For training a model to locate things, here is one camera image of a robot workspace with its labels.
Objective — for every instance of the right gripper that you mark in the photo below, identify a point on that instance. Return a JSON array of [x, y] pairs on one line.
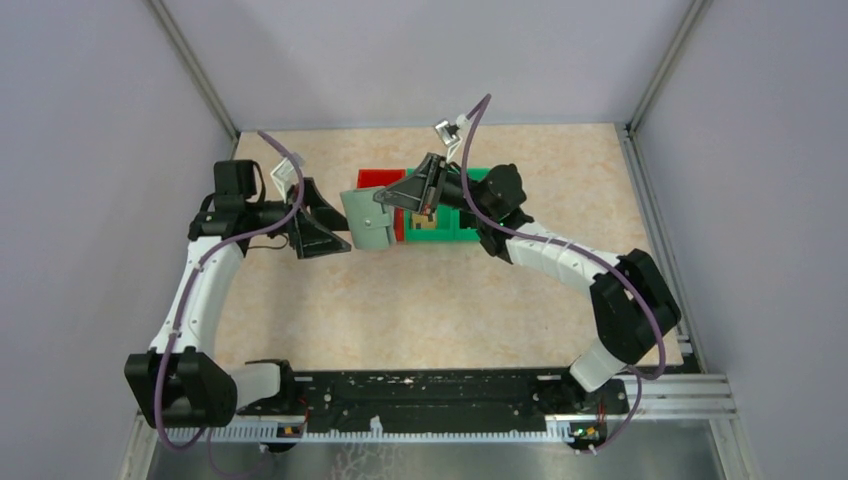
[[416, 193]]

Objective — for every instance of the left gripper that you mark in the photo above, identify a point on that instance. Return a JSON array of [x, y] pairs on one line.
[[312, 239]]

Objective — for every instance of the sage green card holder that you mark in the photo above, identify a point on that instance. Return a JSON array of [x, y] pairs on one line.
[[370, 223]]

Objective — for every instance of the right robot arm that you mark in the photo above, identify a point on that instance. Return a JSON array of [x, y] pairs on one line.
[[632, 304]]

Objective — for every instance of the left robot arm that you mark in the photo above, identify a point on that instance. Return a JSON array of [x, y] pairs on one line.
[[177, 382]]

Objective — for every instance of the tan card holder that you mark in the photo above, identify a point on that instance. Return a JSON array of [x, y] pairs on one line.
[[424, 221]]

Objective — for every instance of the right green plastic bin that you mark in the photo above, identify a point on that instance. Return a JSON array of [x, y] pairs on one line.
[[479, 183]]

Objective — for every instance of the green plastic bin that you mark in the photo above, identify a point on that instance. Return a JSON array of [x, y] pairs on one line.
[[448, 227], [479, 183]]

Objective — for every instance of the middle green plastic bin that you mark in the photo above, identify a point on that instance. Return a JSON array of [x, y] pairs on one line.
[[448, 227]]

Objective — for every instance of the red plastic bin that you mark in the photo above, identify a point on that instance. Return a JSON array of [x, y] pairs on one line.
[[369, 178]]

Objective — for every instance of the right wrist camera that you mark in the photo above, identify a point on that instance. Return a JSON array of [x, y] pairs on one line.
[[451, 134]]

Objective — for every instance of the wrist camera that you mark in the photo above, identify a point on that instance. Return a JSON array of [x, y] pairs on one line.
[[451, 134], [284, 175]]

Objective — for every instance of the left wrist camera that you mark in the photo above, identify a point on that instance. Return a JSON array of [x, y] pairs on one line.
[[284, 175]]

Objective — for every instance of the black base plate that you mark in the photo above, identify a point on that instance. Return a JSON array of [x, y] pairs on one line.
[[465, 401]]

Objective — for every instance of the aluminium frame rail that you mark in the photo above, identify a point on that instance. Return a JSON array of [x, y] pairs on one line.
[[675, 396]]

